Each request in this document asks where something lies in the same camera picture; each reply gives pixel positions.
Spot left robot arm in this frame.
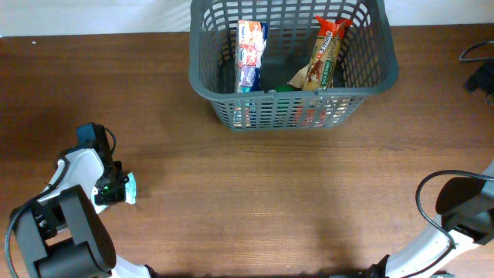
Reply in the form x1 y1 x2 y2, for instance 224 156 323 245
4 122 157 278

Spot Kleenex tissue multipack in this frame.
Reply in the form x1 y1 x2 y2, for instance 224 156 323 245
234 20 268 93

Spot brown paper bag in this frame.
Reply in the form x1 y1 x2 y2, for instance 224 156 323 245
287 65 309 89

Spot small teal tissue packet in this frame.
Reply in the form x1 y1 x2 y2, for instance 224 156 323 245
125 172 137 205

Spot green lidded small jar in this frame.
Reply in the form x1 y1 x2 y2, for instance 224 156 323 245
275 85 296 92

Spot San Remo spaghetti packet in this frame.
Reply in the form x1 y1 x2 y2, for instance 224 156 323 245
302 15 353 91

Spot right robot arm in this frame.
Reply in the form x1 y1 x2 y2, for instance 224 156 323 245
365 165 493 277

